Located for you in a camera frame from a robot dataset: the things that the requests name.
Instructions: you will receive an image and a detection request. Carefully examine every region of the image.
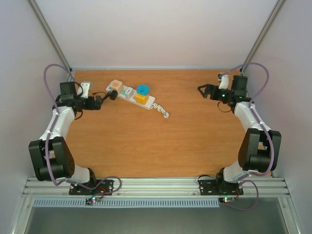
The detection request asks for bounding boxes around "right small circuit board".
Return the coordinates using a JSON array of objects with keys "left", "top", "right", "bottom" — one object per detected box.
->
[{"left": 219, "top": 197, "right": 236, "bottom": 204}]

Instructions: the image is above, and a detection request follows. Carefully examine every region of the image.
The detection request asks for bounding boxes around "yellow cube plug adapter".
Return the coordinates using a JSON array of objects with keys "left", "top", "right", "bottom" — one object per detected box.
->
[{"left": 135, "top": 93, "right": 149, "bottom": 105}]

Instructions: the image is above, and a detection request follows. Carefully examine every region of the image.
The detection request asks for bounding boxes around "aluminium frame post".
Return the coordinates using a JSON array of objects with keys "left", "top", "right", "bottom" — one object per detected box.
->
[
  {"left": 28, "top": 0, "right": 71, "bottom": 71},
  {"left": 244, "top": 0, "right": 287, "bottom": 63}
]

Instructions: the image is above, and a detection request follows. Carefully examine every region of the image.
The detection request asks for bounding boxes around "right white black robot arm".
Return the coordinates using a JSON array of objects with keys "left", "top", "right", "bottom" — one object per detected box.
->
[{"left": 197, "top": 74, "right": 281, "bottom": 195}]

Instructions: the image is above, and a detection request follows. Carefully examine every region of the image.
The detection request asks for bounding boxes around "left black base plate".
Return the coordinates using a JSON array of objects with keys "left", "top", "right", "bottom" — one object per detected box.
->
[{"left": 69, "top": 179, "right": 114, "bottom": 195}]

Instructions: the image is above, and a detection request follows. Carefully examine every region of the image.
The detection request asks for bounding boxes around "black power adapter with cable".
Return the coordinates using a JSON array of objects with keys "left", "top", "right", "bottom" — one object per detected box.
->
[{"left": 93, "top": 91, "right": 118, "bottom": 100}]

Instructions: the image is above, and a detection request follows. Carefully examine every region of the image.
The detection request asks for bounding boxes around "left small circuit board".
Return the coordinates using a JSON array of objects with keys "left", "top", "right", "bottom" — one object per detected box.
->
[{"left": 85, "top": 197, "right": 101, "bottom": 206}]

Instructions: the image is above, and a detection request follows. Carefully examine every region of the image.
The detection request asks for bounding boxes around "right aluminium frame post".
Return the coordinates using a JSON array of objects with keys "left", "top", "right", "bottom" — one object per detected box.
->
[{"left": 244, "top": 0, "right": 287, "bottom": 63}]

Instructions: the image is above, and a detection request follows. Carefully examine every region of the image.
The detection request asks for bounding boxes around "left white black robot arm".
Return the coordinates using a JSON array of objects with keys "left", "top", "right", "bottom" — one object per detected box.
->
[{"left": 28, "top": 81, "right": 103, "bottom": 194}]

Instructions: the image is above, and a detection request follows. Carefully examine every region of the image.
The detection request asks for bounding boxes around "small circuit board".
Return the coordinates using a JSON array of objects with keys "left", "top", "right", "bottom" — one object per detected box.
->
[
  {"left": 85, "top": 197, "right": 101, "bottom": 206},
  {"left": 219, "top": 197, "right": 236, "bottom": 204}
]

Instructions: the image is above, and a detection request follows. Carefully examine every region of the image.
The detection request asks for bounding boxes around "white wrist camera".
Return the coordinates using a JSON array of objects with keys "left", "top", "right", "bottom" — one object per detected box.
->
[
  {"left": 218, "top": 73, "right": 229, "bottom": 90},
  {"left": 77, "top": 81, "right": 93, "bottom": 98}
]

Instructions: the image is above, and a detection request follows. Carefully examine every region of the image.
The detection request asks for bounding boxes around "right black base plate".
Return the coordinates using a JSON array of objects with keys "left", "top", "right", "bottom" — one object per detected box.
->
[{"left": 197, "top": 175, "right": 244, "bottom": 196}]

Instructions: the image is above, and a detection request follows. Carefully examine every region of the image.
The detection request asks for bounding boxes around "aluminium front rail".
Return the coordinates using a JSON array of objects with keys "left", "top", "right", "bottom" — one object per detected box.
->
[{"left": 22, "top": 177, "right": 290, "bottom": 198}]

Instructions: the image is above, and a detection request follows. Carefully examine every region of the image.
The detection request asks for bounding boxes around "left aluminium frame post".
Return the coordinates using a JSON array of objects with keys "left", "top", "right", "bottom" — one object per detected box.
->
[{"left": 28, "top": 0, "right": 71, "bottom": 71}]

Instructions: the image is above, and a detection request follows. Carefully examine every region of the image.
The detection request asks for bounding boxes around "blue cube plug adapter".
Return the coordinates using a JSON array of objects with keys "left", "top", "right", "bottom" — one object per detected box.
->
[{"left": 136, "top": 84, "right": 150, "bottom": 96}]

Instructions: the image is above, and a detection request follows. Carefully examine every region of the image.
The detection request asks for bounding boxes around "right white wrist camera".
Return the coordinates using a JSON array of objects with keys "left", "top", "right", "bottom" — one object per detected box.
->
[{"left": 218, "top": 73, "right": 229, "bottom": 90}]

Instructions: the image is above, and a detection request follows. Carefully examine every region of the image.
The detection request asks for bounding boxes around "white grey plug adapter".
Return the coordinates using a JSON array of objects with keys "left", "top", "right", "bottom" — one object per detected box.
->
[{"left": 122, "top": 87, "right": 134, "bottom": 99}]

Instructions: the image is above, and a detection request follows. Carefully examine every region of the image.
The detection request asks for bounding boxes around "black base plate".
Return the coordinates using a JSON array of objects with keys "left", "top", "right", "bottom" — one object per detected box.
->
[
  {"left": 197, "top": 175, "right": 244, "bottom": 196},
  {"left": 69, "top": 179, "right": 114, "bottom": 195}
]

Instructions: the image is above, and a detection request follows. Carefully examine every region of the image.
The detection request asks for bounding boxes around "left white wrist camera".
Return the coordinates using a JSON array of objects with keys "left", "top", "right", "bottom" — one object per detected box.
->
[{"left": 77, "top": 81, "right": 93, "bottom": 98}]

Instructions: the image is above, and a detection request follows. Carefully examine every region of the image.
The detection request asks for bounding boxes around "white power strip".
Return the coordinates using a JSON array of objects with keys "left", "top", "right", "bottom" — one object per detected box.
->
[{"left": 117, "top": 85, "right": 170, "bottom": 118}]

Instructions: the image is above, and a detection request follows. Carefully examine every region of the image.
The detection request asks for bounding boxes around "grey slotted cable duct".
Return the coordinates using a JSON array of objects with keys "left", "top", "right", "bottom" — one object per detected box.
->
[{"left": 33, "top": 198, "right": 219, "bottom": 209}]

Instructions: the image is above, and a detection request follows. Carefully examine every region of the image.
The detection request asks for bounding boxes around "beige cube plug adapter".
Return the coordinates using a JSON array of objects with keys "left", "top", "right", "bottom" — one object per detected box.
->
[{"left": 110, "top": 79, "right": 124, "bottom": 94}]

